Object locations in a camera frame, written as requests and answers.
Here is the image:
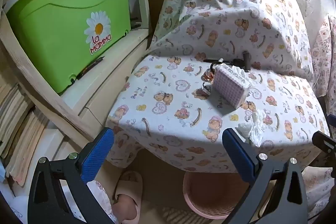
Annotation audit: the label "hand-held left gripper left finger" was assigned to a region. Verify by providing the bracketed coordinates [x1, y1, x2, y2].
[28, 127, 114, 224]

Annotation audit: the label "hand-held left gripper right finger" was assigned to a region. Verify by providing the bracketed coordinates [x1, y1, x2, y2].
[222, 128, 309, 224]

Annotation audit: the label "black measuring spoon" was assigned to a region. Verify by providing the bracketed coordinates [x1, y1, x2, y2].
[203, 52, 252, 72]

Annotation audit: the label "pink floral curtain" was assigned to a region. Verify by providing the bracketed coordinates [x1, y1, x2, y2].
[312, 14, 336, 98]

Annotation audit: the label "pink checked tissue packet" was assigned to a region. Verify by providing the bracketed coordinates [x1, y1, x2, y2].
[212, 65, 251, 109]

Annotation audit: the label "pink slipper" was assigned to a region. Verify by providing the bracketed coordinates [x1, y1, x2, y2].
[112, 170, 144, 222]

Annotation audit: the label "white printed pajama pants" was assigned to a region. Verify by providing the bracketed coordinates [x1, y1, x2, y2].
[87, 179, 119, 224]

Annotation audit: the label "bear print cloth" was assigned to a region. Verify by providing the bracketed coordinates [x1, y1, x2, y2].
[105, 0, 331, 174]

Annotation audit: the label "stack of books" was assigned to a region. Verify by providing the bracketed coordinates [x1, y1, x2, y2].
[0, 74, 50, 184]

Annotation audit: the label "white tissue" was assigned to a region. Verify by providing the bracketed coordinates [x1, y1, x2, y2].
[238, 110, 269, 147]

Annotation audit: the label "pink plastic basket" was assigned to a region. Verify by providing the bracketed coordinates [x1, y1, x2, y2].
[183, 171, 253, 220]

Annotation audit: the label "wooden slat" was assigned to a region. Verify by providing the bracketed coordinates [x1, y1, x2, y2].
[0, 10, 101, 142]

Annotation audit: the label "cream shelf unit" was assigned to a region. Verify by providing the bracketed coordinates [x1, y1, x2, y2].
[60, 0, 151, 132]

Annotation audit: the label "person's foot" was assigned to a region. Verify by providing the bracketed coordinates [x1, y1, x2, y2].
[117, 194, 139, 222]

